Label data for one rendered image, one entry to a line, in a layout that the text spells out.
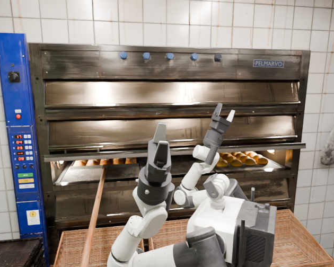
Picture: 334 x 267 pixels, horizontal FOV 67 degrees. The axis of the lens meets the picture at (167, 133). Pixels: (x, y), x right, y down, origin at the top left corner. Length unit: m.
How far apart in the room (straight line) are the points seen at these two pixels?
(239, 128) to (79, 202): 1.27
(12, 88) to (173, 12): 1.11
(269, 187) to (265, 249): 1.31
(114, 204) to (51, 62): 1.04
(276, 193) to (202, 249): 1.52
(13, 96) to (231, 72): 1.44
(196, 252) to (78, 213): 1.25
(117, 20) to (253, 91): 1.06
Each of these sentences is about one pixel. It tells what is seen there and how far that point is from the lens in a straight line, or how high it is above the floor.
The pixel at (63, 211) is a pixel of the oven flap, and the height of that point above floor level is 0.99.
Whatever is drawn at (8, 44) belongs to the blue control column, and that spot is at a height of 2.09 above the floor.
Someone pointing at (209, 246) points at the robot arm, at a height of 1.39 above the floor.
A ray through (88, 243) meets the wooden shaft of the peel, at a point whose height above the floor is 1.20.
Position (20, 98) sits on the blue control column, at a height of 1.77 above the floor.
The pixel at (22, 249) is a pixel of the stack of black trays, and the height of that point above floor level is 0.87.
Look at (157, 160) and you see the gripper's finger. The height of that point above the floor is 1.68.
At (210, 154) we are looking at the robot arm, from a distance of 1.21.
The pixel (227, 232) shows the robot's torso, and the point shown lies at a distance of 0.91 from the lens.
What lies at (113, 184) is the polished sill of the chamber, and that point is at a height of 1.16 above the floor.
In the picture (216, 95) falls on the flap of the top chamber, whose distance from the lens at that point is 1.83.
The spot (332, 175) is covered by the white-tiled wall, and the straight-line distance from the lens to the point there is 2.54.
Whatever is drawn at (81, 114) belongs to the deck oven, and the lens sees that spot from 1.74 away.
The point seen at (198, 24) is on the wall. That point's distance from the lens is 1.83.
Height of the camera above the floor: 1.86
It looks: 11 degrees down
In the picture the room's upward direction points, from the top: straight up
